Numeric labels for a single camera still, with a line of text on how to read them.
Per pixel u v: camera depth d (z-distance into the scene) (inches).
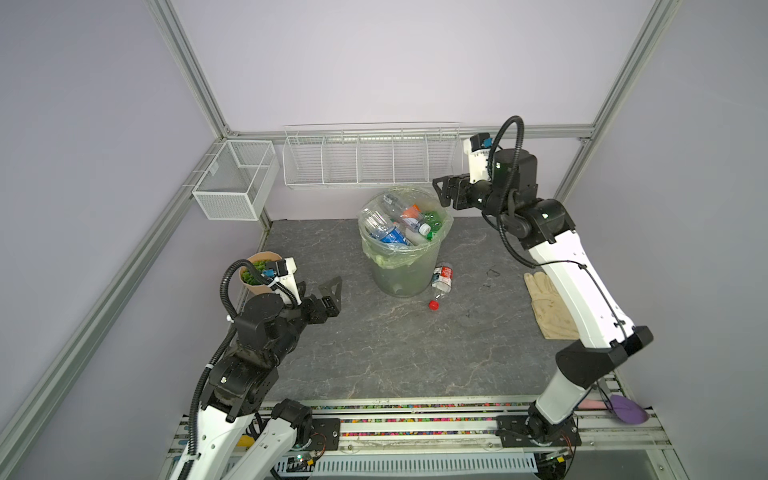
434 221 34.4
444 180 23.1
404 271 34.1
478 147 21.7
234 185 39.0
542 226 17.9
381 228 30.5
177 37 28.3
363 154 39.9
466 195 23.2
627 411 30.4
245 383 16.6
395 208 34.3
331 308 22.4
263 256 37.9
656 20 27.9
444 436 29.6
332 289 22.4
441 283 39.0
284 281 21.4
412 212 35.9
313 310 21.7
